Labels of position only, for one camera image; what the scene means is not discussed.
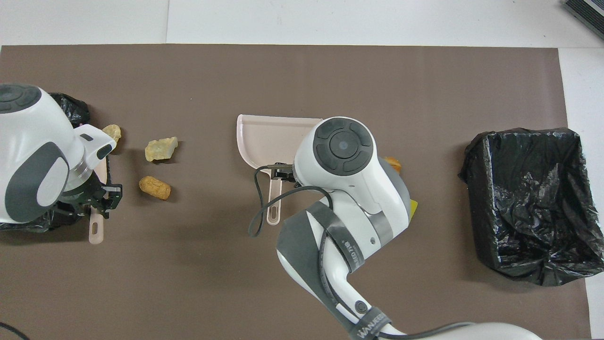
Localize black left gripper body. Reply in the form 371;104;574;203
60;176;105;219

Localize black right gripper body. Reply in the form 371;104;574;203
275;163;297;182

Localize beige hand brush black bristles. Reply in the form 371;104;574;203
88;158;108;245

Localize beige plastic dustpan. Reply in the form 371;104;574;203
236;114;326;226

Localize brown oval bread roll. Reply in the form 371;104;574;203
139;176;172;201

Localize pale bread chunk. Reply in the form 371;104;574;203
144;136;179;162

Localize black bag lined bin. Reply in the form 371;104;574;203
0;93;90;233
458;127;604;287

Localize brown table mat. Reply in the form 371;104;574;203
0;44;593;340

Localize dark grey ribbed device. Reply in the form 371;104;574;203
562;0;604;41

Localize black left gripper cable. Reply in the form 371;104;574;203
0;322;30;340

